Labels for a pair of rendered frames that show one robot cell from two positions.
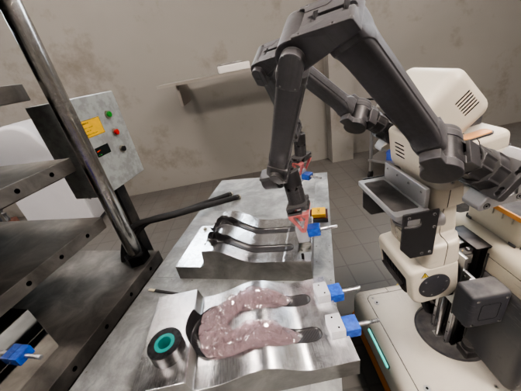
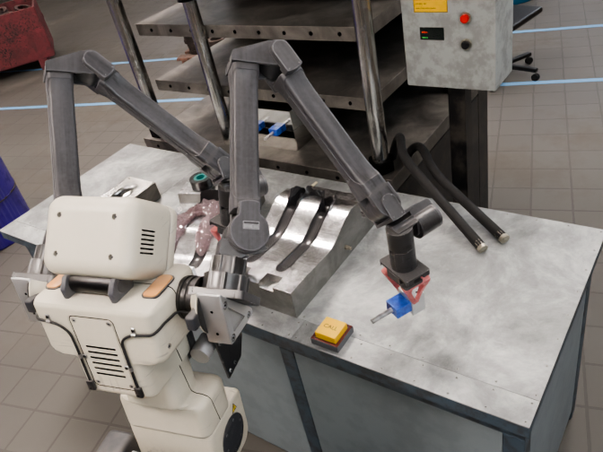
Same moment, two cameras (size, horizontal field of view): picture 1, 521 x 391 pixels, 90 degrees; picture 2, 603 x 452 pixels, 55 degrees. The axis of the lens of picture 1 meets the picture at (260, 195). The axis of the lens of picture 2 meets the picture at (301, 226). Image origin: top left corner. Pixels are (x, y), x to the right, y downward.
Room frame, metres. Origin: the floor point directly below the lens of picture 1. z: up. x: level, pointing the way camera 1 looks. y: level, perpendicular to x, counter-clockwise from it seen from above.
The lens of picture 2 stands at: (1.43, -1.20, 1.89)
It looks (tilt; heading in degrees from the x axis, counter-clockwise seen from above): 35 degrees down; 115
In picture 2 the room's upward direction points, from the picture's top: 13 degrees counter-clockwise
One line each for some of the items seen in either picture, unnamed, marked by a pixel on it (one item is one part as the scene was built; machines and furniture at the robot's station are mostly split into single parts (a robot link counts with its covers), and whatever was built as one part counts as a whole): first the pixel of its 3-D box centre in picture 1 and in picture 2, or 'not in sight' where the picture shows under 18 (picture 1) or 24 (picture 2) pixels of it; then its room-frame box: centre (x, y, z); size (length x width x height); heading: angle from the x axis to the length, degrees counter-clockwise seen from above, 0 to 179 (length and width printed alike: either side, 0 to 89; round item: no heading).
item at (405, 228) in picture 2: (298, 138); (402, 234); (1.20, -0.23, 1.12); 0.07 x 0.06 x 0.07; 52
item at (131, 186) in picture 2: not in sight; (126, 200); (0.05, 0.29, 0.84); 0.20 x 0.15 x 0.07; 74
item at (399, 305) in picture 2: (308, 175); (395, 308); (1.17, -0.25, 0.93); 0.13 x 0.05 x 0.05; 47
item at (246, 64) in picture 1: (232, 66); not in sight; (3.26, 0.03, 1.46); 0.36 x 0.35 x 0.09; 90
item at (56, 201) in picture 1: (54, 175); not in sight; (3.16, 2.42, 0.66); 0.78 x 0.61 x 1.33; 90
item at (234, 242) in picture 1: (247, 233); (294, 223); (0.81, 0.07, 0.92); 0.35 x 0.16 x 0.09; 74
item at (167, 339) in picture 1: (167, 347); (201, 181); (0.41, 0.28, 0.93); 0.08 x 0.08 x 0.04
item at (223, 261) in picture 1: (246, 241); (303, 234); (0.83, 0.09, 0.87); 0.50 x 0.26 x 0.14; 74
